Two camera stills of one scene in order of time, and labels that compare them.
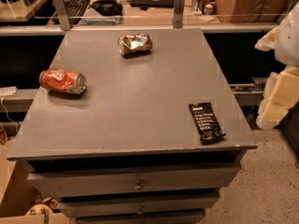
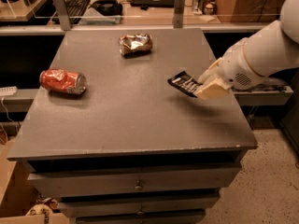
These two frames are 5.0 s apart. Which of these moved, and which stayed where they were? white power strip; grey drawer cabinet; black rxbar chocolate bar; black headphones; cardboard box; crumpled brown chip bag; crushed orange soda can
Moved: black rxbar chocolate bar
Stayed: crumpled brown chip bag; white power strip; crushed orange soda can; cardboard box; black headphones; grey drawer cabinet
